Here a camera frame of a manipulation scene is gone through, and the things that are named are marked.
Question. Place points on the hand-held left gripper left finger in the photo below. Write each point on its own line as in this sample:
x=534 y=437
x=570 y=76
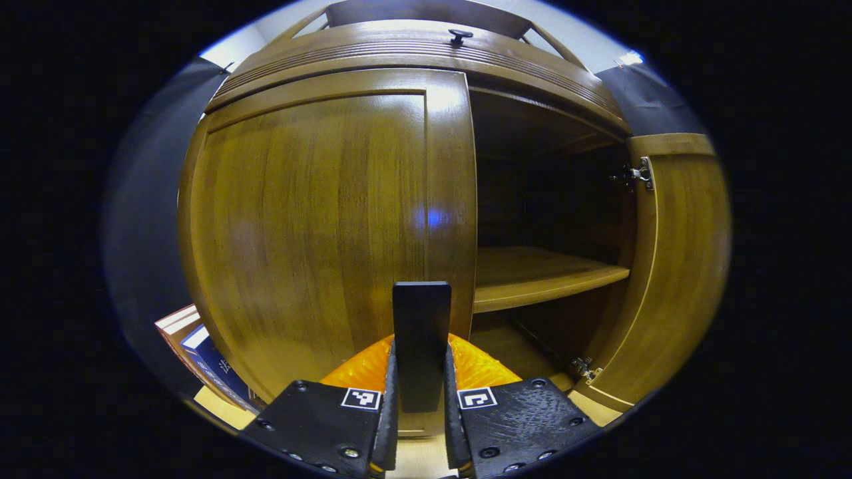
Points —
x=333 y=426

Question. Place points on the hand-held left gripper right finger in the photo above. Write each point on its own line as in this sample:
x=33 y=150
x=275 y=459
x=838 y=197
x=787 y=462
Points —
x=506 y=426

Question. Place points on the wooden cabinet door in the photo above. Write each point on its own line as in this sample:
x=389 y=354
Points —
x=679 y=266
x=319 y=233

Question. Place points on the wooden double-door shoe cabinet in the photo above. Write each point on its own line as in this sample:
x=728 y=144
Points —
x=532 y=100

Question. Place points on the blue book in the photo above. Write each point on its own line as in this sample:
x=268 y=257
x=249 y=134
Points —
x=216 y=372

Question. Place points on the red book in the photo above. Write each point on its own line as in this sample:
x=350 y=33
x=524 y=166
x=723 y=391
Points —
x=174 y=316

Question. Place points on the small ceiling light panel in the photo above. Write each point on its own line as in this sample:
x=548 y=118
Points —
x=629 y=58

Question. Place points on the black round drawer knob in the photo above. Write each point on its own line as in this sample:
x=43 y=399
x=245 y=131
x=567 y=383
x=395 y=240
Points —
x=460 y=35

